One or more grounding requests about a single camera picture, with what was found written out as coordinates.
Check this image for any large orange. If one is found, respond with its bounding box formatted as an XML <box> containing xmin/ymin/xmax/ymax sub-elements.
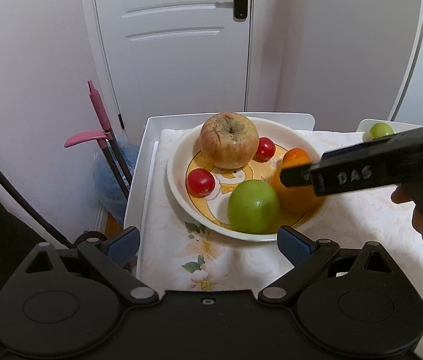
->
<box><xmin>270</xmin><ymin>162</ymin><xmax>324</xmax><ymax>215</ymax></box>

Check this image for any white floral tablecloth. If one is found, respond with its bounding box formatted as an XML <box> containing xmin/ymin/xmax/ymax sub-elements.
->
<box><xmin>135</xmin><ymin>127</ymin><xmax>423</xmax><ymax>360</ymax></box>

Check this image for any pink dustpan handle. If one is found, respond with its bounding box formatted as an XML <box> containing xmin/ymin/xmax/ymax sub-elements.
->
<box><xmin>63</xmin><ymin>130</ymin><xmax>129</xmax><ymax>197</ymax></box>

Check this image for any white tray table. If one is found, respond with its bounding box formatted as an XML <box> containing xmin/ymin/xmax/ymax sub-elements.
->
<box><xmin>356</xmin><ymin>119</ymin><xmax>420</xmax><ymax>133</ymax></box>
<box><xmin>124</xmin><ymin>112</ymin><xmax>315</xmax><ymax>232</ymax></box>

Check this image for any large yellowish russet apple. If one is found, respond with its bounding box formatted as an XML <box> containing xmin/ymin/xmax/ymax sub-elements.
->
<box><xmin>199</xmin><ymin>111</ymin><xmax>260</xmax><ymax>170</ymax></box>

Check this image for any white right tray table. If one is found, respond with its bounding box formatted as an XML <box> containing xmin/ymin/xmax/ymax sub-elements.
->
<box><xmin>356</xmin><ymin>119</ymin><xmax>420</xmax><ymax>133</ymax></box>

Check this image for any black cable at left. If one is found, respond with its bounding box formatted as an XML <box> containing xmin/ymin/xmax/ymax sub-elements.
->
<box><xmin>0</xmin><ymin>130</ymin><xmax>76</xmax><ymax>251</ymax></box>

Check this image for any small red tomato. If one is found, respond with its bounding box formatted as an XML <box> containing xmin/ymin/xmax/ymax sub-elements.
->
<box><xmin>253</xmin><ymin>136</ymin><xmax>276</xmax><ymax>163</ymax></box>
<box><xmin>186</xmin><ymin>168</ymin><xmax>216</xmax><ymax>197</ymax></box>

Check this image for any small orange tangerine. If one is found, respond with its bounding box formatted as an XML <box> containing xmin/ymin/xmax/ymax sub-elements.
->
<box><xmin>281</xmin><ymin>148</ymin><xmax>312</xmax><ymax>167</ymax></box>

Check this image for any pink broom handle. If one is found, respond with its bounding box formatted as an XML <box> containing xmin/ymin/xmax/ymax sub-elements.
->
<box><xmin>87</xmin><ymin>80</ymin><xmax>133</xmax><ymax>186</ymax></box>

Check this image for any white panel door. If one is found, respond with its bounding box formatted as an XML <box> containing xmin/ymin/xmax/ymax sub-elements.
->
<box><xmin>77</xmin><ymin>0</ymin><xmax>284</xmax><ymax>136</ymax></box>

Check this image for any white plate with duck picture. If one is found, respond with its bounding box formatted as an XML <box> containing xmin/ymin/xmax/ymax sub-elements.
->
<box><xmin>167</xmin><ymin>116</ymin><xmax>331</xmax><ymax>242</ymax></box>

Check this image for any green apple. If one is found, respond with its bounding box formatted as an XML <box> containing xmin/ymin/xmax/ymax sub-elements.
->
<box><xmin>364</xmin><ymin>122</ymin><xmax>395</xmax><ymax>141</ymax></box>
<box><xmin>227</xmin><ymin>180</ymin><xmax>280</xmax><ymax>234</ymax></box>

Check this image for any white left tray table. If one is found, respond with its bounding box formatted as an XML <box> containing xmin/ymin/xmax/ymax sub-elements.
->
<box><xmin>124</xmin><ymin>112</ymin><xmax>315</xmax><ymax>232</ymax></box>

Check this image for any blue plastic bag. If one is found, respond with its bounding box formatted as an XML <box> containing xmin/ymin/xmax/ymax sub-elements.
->
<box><xmin>92</xmin><ymin>135</ymin><xmax>139</xmax><ymax>206</ymax></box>

